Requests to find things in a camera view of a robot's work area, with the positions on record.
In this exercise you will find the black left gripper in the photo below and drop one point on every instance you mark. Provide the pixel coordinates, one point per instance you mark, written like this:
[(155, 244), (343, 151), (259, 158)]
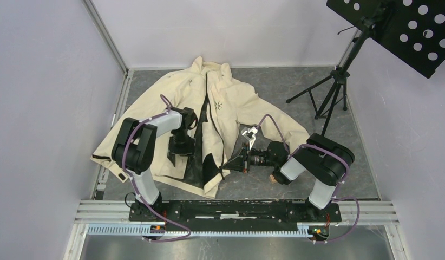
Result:
[(185, 151)]

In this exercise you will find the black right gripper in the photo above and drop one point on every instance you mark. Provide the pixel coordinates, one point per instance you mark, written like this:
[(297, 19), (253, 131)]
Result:
[(236, 164)]

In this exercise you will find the cream zip-up jacket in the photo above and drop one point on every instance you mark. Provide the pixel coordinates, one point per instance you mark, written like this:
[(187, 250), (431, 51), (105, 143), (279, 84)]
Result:
[(222, 104)]

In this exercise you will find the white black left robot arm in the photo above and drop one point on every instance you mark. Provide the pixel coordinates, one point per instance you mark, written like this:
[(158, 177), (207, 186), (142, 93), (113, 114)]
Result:
[(134, 149)]

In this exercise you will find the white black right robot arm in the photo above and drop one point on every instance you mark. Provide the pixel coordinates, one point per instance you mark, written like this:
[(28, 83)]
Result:
[(327, 160)]

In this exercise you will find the small wooden letter block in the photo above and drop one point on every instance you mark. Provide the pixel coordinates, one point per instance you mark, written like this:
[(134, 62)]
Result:
[(272, 179)]

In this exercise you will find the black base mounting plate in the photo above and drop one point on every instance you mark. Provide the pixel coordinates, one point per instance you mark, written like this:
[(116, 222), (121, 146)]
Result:
[(234, 215)]

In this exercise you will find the black music stand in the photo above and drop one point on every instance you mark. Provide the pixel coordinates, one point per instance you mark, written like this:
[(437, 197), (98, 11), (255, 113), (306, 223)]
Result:
[(413, 31)]

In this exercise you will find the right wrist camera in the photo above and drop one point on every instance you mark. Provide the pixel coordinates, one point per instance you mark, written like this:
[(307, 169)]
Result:
[(249, 134)]

